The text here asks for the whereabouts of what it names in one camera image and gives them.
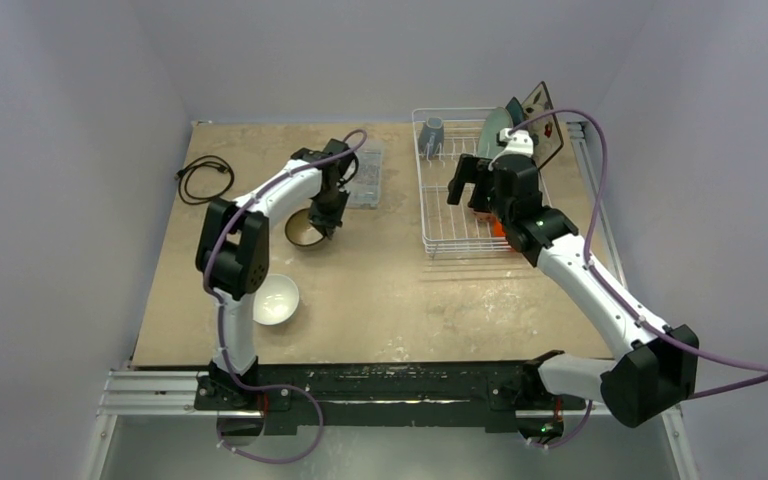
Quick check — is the white bowl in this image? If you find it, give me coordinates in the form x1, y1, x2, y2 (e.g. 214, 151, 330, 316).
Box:
253, 274, 300, 326

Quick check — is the light green round plate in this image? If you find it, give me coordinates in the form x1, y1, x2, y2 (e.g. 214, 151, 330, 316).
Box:
475, 107, 513, 159

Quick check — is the black table edge rail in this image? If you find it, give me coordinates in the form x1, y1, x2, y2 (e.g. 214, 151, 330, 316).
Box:
95, 360, 683, 439

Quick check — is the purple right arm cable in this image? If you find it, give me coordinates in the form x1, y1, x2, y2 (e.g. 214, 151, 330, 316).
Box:
506, 108, 768, 452

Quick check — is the teal square plate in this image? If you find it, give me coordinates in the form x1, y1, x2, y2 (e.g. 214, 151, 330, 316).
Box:
505, 97, 526, 127

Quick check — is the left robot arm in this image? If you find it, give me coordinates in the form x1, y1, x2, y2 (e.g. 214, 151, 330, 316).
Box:
195, 139, 357, 409

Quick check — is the black coiled cable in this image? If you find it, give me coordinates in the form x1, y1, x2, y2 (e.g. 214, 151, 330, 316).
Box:
175, 154, 236, 207

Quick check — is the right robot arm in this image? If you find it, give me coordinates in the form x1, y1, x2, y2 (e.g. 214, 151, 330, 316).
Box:
447, 154, 699, 427

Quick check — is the grey printed mug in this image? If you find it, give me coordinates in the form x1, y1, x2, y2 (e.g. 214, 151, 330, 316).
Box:
417, 116, 445, 159

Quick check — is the brown rimmed beige bowl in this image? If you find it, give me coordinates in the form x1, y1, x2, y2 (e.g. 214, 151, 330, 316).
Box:
284, 208, 328, 250

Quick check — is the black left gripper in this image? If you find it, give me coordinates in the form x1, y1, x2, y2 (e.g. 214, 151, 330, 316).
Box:
308, 186, 351, 240

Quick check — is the white wire dish rack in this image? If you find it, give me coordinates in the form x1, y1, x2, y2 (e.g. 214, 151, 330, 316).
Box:
412, 107, 554, 258

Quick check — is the orange bowl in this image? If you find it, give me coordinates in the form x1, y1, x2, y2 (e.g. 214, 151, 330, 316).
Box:
491, 219, 506, 239

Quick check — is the square floral plate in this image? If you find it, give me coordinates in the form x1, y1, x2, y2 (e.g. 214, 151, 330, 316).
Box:
521, 81, 564, 168

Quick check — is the clear plastic screw box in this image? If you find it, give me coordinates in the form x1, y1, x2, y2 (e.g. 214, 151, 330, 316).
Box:
345, 139, 384, 209

